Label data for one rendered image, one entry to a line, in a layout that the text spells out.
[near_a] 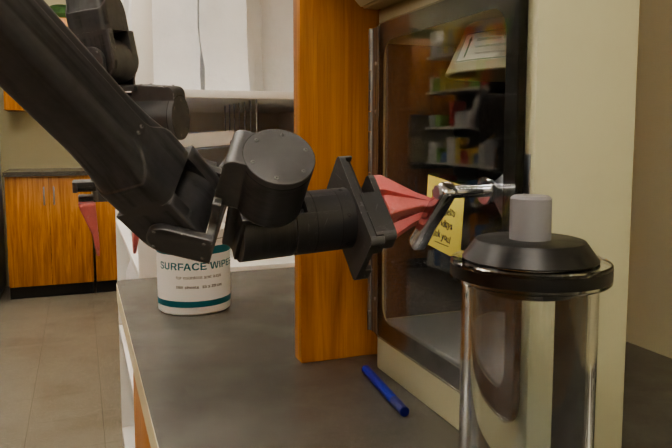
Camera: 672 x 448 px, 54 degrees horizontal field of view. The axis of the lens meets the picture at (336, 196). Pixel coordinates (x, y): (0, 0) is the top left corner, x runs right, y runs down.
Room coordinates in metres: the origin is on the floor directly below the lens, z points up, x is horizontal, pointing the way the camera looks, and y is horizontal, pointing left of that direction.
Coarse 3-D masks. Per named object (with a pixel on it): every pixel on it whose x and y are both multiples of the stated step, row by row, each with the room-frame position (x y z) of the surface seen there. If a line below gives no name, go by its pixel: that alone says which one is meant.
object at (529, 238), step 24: (528, 216) 0.44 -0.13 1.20; (480, 240) 0.45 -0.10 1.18; (504, 240) 0.45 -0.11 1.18; (528, 240) 0.44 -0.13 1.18; (552, 240) 0.45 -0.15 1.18; (576, 240) 0.45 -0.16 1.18; (480, 264) 0.43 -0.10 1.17; (504, 264) 0.42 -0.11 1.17; (528, 264) 0.41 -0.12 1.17; (552, 264) 0.41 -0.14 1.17; (576, 264) 0.41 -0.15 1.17
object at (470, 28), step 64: (448, 0) 0.68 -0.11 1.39; (512, 0) 0.58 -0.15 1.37; (384, 64) 0.83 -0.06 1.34; (448, 64) 0.68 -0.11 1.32; (512, 64) 0.58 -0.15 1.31; (384, 128) 0.82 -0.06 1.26; (448, 128) 0.68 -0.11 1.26; (512, 128) 0.58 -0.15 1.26; (512, 192) 0.58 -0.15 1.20; (384, 256) 0.82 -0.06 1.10; (448, 256) 0.68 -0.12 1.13; (384, 320) 0.82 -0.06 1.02; (448, 320) 0.67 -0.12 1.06; (448, 384) 0.67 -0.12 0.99
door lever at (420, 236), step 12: (480, 180) 0.62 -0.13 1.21; (444, 192) 0.59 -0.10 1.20; (456, 192) 0.59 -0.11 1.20; (468, 192) 0.60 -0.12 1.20; (480, 192) 0.61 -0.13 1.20; (492, 192) 0.60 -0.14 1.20; (432, 204) 0.61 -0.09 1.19; (444, 204) 0.60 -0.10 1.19; (432, 216) 0.61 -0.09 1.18; (420, 228) 0.63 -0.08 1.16; (432, 228) 0.62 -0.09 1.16; (420, 240) 0.63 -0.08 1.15
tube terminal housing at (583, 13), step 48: (432, 0) 0.74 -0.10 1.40; (576, 0) 0.58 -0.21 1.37; (624, 0) 0.60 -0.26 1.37; (528, 48) 0.58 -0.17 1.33; (576, 48) 0.59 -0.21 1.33; (624, 48) 0.60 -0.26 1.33; (528, 96) 0.58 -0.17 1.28; (576, 96) 0.59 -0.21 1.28; (624, 96) 0.61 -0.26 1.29; (528, 144) 0.58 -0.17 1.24; (576, 144) 0.59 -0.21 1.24; (624, 144) 0.61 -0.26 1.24; (576, 192) 0.59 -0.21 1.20; (624, 192) 0.61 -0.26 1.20; (624, 240) 0.61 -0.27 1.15; (624, 288) 0.61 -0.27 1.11; (624, 336) 0.61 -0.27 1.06; (432, 384) 0.73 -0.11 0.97
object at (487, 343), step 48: (480, 288) 0.42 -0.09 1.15; (480, 336) 0.43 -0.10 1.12; (528, 336) 0.41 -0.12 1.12; (576, 336) 0.41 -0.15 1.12; (480, 384) 0.43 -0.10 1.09; (528, 384) 0.41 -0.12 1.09; (576, 384) 0.41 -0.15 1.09; (480, 432) 0.43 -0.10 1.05; (528, 432) 0.41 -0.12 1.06; (576, 432) 0.41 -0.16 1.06
